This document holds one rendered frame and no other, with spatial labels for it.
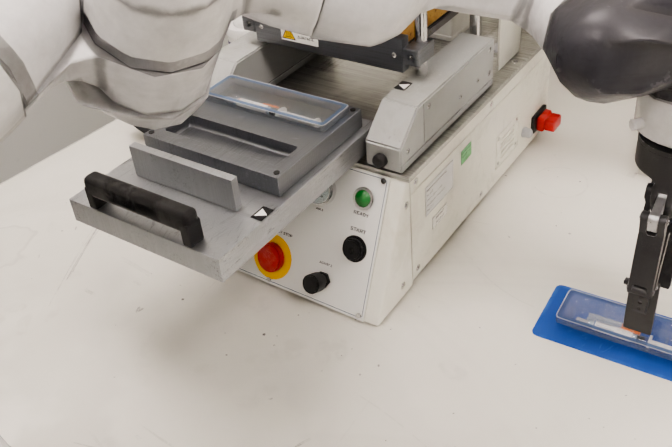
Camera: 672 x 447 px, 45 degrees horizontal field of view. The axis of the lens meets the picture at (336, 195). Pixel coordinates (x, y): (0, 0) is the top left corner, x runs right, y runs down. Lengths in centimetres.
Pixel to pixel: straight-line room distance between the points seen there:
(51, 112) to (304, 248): 160
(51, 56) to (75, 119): 198
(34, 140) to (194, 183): 168
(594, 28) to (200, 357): 59
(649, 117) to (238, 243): 41
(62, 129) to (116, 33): 198
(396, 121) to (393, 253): 16
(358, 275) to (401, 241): 7
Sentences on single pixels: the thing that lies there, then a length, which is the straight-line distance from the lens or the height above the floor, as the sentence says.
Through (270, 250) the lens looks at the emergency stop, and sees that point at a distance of 106.
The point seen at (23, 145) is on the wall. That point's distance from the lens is 251.
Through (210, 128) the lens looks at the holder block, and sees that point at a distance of 98.
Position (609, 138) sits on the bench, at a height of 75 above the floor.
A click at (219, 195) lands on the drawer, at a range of 85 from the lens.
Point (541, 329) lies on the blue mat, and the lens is 101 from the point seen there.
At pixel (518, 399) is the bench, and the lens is 94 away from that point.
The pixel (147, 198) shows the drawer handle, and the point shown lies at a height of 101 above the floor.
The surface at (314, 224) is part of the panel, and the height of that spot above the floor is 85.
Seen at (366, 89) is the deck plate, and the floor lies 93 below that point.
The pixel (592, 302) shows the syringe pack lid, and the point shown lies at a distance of 103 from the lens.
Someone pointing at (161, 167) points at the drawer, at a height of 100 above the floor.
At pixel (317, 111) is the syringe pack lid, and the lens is 94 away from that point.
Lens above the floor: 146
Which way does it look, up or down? 35 degrees down
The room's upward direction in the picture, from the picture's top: 6 degrees counter-clockwise
